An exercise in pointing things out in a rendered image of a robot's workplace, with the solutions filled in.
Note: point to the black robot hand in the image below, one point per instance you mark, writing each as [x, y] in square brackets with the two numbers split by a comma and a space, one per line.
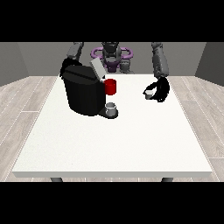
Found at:
[67, 64]
[161, 89]

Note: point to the small grey coffee pod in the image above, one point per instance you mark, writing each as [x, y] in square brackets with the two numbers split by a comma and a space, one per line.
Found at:
[148, 94]

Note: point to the pale grey machine lid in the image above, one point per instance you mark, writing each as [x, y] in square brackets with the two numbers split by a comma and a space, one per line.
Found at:
[97, 68]

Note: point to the black coffee machine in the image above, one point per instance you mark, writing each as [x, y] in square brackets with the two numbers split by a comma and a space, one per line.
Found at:
[83, 92]

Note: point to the red pod holder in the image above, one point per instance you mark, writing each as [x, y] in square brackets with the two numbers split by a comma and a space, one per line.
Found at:
[110, 86]

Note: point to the grey robot trunk purple rings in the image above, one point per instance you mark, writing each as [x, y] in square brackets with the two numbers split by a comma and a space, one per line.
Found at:
[112, 58]

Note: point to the small grey cup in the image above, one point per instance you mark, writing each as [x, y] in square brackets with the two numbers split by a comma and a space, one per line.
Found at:
[110, 109]

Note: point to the dark table leg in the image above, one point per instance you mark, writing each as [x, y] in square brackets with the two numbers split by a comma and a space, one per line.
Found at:
[167, 179]
[56, 179]

